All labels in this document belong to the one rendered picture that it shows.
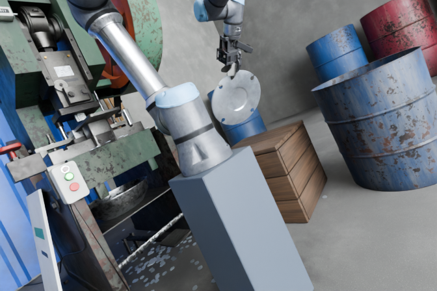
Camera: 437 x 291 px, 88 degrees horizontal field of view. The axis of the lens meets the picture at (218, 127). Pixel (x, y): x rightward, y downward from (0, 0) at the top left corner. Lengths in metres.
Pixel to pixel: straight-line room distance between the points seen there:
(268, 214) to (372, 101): 0.58
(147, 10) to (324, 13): 2.91
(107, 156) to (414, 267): 1.09
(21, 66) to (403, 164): 1.57
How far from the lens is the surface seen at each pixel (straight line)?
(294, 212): 1.07
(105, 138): 1.19
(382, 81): 1.00
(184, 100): 0.57
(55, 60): 1.39
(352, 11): 3.80
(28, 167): 1.03
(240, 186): 0.58
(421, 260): 0.86
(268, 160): 0.98
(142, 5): 1.37
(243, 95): 1.18
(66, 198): 0.95
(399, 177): 1.12
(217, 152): 0.57
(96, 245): 1.03
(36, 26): 1.48
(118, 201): 1.21
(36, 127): 1.51
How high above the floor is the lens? 0.56
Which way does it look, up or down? 3 degrees down
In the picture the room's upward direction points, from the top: 25 degrees counter-clockwise
